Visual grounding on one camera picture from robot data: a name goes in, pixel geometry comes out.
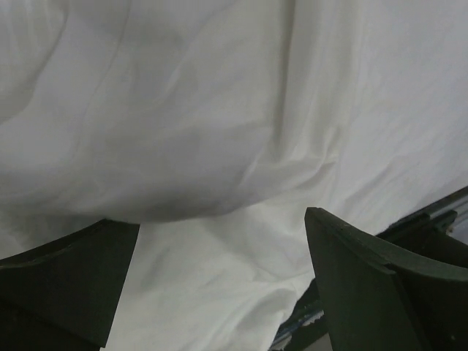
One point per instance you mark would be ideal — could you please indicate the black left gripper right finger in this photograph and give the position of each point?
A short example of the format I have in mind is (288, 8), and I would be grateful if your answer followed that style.
(410, 294)

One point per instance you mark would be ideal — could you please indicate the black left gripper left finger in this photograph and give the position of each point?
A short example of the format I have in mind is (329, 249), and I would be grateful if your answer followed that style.
(63, 295)

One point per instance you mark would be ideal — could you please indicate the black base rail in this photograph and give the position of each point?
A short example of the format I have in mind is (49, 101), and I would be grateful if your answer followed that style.
(306, 329)

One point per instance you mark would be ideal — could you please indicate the white t shirt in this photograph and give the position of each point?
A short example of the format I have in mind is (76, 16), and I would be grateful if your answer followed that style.
(214, 125)

